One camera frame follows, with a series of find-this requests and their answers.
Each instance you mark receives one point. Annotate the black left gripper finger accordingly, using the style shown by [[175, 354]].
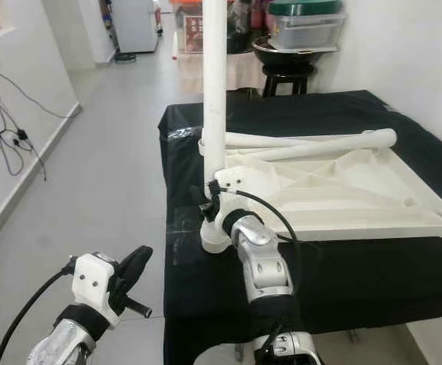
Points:
[[137, 265], [122, 262]]

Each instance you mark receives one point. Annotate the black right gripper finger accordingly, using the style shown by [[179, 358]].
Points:
[[199, 195]]

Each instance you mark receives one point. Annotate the clear plastic bag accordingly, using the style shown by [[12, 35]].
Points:
[[184, 132]]

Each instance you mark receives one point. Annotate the white plastic table top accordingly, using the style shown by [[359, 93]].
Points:
[[342, 194]]

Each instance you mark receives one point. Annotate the black round stool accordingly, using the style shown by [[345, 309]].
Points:
[[289, 80]]

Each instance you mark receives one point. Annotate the black round floor object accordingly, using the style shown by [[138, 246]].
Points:
[[125, 57]]

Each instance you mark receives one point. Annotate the black wok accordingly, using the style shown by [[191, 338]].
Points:
[[285, 57]]

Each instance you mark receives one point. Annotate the red printed storage box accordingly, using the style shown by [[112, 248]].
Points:
[[189, 30]]

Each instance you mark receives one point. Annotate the glossy black bag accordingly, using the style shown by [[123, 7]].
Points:
[[240, 26]]

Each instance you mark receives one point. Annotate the white appliance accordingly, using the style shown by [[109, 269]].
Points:
[[137, 26]]

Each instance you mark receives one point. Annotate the black tablecloth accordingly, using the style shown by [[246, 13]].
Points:
[[373, 296]]

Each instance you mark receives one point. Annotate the clear plastic storage box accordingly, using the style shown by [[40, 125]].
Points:
[[308, 32]]

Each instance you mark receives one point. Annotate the grey tape patch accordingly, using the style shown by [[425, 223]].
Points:
[[389, 110]]

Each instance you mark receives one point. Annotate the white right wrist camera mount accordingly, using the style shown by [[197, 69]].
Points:
[[232, 182]]

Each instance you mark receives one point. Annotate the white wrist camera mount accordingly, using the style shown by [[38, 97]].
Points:
[[232, 182], [91, 281]]

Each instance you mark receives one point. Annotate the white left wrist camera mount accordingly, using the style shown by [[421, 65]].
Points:
[[91, 281]]

